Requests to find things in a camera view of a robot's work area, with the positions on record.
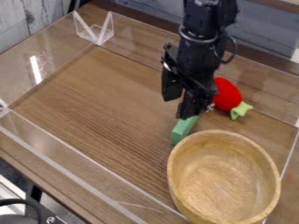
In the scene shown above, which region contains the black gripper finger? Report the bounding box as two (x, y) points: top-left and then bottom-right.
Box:
(176, 90), (214, 120)
(162, 68), (183, 102)

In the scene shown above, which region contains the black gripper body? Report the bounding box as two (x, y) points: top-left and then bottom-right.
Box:
(162, 29), (238, 96)

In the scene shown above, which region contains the green foam block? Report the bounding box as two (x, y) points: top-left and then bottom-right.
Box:
(171, 115), (199, 145)

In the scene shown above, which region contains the light wooden bowl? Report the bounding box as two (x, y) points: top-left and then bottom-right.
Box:
(167, 129), (281, 224)

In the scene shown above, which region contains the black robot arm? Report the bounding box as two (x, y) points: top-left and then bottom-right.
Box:
(162, 0), (239, 120)

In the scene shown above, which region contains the red plush strawberry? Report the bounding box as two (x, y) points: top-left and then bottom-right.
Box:
(214, 77), (254, 120)

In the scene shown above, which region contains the black metal table leg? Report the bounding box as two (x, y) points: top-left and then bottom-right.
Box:
(26, 184), (67, 224)

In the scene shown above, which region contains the clear acrylic corner bracket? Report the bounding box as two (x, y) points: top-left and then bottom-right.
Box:
(72, 11), (115, 46)

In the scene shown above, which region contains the clear acrylic tray wall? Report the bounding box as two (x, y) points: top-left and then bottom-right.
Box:
(0, 98), (187, 224)

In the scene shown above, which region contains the black cable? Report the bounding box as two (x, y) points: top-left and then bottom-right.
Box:
(0, 198), (31, 211)

